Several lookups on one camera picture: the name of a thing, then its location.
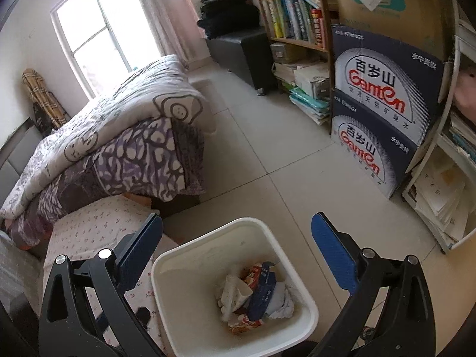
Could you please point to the purple patterned blanket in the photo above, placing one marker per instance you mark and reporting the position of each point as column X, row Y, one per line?
column 122, row 156

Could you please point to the row of upright books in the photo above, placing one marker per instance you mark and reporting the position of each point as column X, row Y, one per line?
column 290, row 15

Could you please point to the small black object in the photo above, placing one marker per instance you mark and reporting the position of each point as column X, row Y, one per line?
column 143, row 313

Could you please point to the black storage ottoman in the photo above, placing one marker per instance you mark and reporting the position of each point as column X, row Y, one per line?
column 241, row 54

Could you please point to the worn white box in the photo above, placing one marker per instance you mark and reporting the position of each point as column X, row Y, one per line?
column 310, row 78

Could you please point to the grey box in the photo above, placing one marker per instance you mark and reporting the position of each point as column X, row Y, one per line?
column 284, row 52

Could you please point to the stack of teal booklets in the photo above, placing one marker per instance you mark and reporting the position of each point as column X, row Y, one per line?
column 308, row 104

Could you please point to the white paper cup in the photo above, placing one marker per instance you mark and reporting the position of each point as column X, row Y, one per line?
column 232, row 293

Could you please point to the dark bed base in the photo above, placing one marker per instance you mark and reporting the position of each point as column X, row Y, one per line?
column 174, row 204

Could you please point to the red snack packet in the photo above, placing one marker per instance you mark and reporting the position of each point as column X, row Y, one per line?
column 243, row 323

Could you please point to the stack of white papers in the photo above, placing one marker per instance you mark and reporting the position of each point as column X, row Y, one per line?
column 438, row 197

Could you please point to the brown cardboard box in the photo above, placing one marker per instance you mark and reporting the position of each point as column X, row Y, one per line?
column 409, row 18

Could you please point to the dark blue wrapper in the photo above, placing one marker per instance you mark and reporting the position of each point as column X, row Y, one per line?
column 260, row 297

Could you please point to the wooden bookshelf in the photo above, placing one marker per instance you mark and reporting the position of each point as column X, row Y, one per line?
column 297, row 43

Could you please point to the plaid rolled mat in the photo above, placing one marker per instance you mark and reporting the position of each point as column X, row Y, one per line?
column 41, row 96

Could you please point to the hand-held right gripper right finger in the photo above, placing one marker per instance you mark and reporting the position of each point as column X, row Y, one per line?
column 331, row 253

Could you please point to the pile of black clothes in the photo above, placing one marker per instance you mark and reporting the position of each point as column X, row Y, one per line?
column 227, row 15

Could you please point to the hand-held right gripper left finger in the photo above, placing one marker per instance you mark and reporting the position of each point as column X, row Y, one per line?
column 147, row 232

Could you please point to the grey padded headboard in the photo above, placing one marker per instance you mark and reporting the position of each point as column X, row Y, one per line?
column 18, row 148

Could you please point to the crumpled white tissue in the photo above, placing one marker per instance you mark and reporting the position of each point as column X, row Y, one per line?
column 282, row 301

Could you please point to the stack of shelf books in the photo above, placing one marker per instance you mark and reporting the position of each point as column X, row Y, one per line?
column 463, row 134

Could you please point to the dark blue water carton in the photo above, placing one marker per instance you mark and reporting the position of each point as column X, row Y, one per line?
column 375, row 78
column 364, row 148

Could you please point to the white curtain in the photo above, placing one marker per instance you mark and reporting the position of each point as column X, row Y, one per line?
column 156, row 15

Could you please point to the window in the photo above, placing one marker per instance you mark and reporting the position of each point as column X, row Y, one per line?
column 93, row 26

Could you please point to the pink soft object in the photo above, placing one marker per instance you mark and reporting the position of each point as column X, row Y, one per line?
column 468, row 89

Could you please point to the white plastic trash bin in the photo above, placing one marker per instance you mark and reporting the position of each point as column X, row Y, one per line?
column 193, row 253

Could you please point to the white curved shelf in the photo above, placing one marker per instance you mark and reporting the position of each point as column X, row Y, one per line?
column 427, row 147

